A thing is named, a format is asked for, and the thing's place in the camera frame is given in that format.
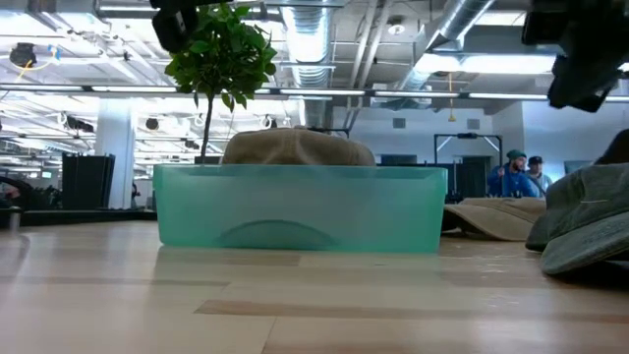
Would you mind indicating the silver smooth ventilation duct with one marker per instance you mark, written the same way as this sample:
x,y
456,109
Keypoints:
x,y
457,19

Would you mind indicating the black aluminium table frame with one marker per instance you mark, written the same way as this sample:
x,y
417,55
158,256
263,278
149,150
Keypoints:
x,y
88,217

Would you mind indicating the tan baseball cap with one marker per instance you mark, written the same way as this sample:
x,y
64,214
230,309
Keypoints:
x,y
496,218
295,147

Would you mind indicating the green leafy small tree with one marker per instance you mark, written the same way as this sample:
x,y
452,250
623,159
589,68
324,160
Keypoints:
x,y
226,54

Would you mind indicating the dark grey baseball cap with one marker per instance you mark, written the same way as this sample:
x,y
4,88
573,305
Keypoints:
x,y
585,221

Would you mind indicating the black ceiling device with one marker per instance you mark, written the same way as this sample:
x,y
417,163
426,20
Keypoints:
x,y
22,54

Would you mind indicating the white ceiling sensor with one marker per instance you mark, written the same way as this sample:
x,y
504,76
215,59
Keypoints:
x,y
395,27

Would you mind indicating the black cabinet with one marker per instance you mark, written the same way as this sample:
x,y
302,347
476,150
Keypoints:
x,y
88,182

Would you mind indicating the person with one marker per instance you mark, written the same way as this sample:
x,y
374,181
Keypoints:
x,y
536,164
513,184

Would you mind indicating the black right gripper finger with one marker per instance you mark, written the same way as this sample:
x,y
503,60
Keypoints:
x,y
602,81
567,78

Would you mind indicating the silver corrugated ventilation duct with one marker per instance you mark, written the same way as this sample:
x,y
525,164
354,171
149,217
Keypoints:
x,y
308,39

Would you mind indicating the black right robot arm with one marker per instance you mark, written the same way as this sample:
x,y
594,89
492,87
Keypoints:
x,y
616,150

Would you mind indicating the dark computer monitor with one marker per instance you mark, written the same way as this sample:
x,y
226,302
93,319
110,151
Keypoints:
x,y
398,159

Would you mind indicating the translucent green plastic bin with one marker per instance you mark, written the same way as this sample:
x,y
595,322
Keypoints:
x,y
393,211

